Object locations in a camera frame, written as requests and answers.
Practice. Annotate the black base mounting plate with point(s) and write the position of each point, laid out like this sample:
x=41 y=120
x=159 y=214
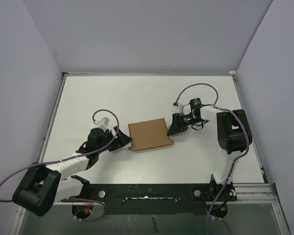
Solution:
x=154 y=199

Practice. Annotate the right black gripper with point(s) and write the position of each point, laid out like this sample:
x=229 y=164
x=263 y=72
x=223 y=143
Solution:
x=177 y=126

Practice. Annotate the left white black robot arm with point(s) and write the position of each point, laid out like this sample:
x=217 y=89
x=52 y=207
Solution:
x=44 y=184

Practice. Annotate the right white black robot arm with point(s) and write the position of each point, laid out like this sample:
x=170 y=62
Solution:
x=233 y=133

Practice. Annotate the aluminium table frame rail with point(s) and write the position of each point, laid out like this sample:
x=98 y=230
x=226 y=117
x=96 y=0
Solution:
x=20 y=212

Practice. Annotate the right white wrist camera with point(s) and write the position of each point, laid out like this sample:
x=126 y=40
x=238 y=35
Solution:
x=178 y=106

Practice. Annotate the brown cardboard paper box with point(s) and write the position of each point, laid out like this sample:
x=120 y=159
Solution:
x=149 y=134

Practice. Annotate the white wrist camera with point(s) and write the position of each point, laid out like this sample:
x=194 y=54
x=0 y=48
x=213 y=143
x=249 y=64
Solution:
x=102 y=124
x=178 y=106

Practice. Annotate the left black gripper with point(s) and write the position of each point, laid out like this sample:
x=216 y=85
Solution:
x=123 y=139

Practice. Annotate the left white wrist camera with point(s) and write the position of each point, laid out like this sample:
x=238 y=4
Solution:
x=102 y=124

